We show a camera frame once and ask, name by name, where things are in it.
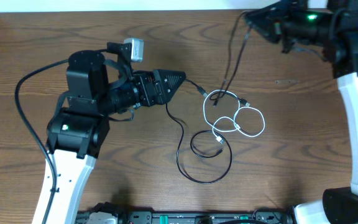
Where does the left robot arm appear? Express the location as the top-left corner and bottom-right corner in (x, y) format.
(32, 50), (186, 223)

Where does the black equipment rail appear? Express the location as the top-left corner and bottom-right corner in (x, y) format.
(76, 202), (295, 224)

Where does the white USB cable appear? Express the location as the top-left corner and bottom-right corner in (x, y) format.
(203, 89), (266, 144)

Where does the thick black USB cable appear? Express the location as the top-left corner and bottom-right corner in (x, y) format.
(165, 78), (233, 184)

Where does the thin black USB cable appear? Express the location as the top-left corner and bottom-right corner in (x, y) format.
(209, 11), (252, 108)

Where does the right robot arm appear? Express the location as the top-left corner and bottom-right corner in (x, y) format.
(245, 0), (358, 223)

